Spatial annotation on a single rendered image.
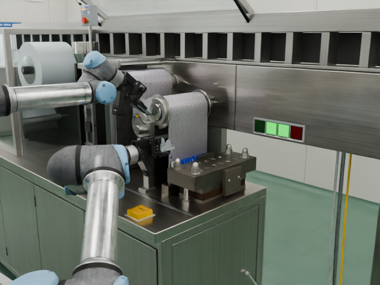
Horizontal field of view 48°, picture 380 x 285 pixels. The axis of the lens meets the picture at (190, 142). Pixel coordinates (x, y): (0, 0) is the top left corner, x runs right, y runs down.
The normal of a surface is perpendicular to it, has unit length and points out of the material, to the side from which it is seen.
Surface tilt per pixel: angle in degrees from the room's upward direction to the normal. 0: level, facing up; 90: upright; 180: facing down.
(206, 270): 90
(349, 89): 90
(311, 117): 90
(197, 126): 90
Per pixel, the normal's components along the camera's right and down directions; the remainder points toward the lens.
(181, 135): 0.70, 0.18
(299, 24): -0.71, 0.18
